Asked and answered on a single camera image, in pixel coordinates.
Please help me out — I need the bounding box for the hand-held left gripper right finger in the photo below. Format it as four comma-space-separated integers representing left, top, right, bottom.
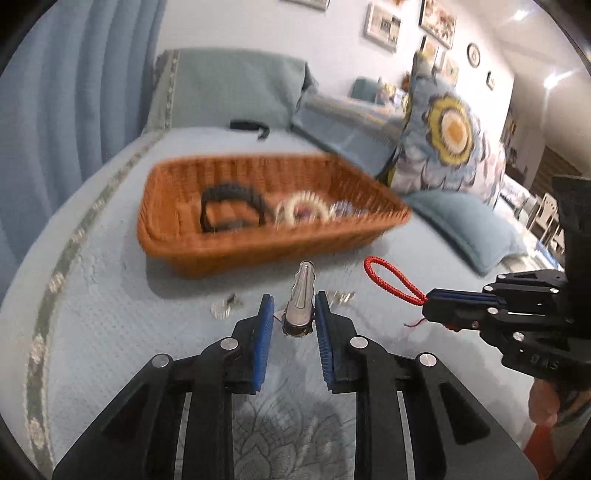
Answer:
315, 292, 539, 480

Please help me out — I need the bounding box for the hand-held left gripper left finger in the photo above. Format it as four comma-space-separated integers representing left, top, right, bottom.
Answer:
52, 294, 276, 480

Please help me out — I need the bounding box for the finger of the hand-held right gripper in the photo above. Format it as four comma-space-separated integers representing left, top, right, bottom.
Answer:
421, 301, 574, 383
426, 271, 570, 315

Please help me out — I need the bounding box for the red knotted cord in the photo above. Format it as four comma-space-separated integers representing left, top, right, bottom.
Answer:
364, 257, 431, 329

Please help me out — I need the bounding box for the clear silver hair clip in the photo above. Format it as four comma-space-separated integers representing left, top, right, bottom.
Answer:
281, 260, 318, 339

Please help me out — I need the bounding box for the brown wicker basket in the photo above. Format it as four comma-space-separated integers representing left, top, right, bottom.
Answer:
136, 154, 413, 280

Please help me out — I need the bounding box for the multicolour crystal bracelet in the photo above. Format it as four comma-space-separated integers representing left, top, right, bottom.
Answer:
329, 202, 365, 220

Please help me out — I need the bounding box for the white bead bracelet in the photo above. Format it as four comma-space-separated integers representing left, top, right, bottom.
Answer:
276, 190, 332, 227

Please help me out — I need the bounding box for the black wrist watch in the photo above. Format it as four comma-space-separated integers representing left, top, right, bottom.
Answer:
200, 185, 275, 233

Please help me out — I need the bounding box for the person's right hand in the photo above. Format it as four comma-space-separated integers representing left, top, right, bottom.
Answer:
529, 382, 572, 426

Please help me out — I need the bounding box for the white chair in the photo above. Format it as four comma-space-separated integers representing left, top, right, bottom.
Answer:
526, 193, 567, 260

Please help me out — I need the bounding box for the small clear hair clip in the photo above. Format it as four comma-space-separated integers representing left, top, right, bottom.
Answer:
211, 294, 245, 320

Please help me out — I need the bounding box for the plain teal pillow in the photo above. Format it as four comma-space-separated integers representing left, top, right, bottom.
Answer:
404, 190, 528, 277

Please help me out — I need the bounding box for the pale leaf print cushion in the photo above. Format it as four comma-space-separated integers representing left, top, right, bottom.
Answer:
482, 141, 508, 209

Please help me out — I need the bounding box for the orange cloth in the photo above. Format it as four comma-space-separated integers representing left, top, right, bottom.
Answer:
524, 424, 565, 467

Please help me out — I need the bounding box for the large floral cushion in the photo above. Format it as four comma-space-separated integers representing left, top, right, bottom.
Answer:
385, 51, 490, 208

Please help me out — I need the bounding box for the striped teal pillow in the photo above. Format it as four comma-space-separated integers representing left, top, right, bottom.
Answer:
291, 88, 408, 182

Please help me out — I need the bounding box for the small floral cushion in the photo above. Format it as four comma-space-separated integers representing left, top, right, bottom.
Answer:
376, 74, 413, 108

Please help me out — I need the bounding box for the teal back cushion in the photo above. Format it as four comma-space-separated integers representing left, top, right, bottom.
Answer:
349, 78, 384, 103

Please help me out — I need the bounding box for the blue curtain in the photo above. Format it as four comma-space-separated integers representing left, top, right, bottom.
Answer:
0, 0, 168, 301

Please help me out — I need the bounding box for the black strap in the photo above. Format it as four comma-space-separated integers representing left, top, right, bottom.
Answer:
229, 120, 270, 141

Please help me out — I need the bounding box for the pale butterfly picture frame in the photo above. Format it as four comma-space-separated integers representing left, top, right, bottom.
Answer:
440, 53, 461, 86

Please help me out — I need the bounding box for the narrow black picture frame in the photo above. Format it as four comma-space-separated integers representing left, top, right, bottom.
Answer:
420, 36, 440, 70

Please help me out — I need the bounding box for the floral print picture frame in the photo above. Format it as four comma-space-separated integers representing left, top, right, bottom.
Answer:
419, 0, 458, 49

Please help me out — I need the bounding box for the white picture frame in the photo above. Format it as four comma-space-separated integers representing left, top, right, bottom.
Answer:
364, 3, 402, 52

